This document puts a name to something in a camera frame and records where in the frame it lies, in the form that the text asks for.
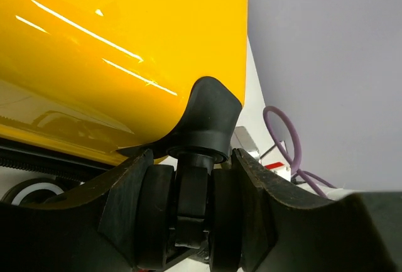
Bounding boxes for yellow hard-shell suitcase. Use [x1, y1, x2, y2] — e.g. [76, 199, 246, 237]
[1, 0, 247, 271]

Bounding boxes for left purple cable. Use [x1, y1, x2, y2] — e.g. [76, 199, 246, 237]
[263, 106, 339, 198]

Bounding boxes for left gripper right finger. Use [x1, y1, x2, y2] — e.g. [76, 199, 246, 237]
[232, 150, 398, 271]

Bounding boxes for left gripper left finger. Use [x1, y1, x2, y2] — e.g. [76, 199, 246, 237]
[1, 150, 153, 271]

